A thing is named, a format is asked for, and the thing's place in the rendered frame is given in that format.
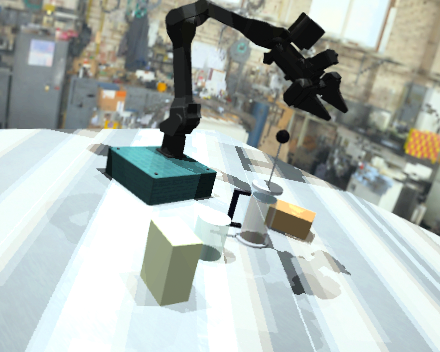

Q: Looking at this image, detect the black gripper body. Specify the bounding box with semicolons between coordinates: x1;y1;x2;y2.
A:
283;55;342;106

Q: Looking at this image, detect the glass french press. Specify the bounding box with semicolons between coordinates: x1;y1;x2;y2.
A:
227;129;290;248

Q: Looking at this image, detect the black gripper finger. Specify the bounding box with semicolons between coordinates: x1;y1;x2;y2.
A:
320;80;349;113
293;86;331;121

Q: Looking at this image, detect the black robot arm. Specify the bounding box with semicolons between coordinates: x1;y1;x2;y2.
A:
156;0;339;158

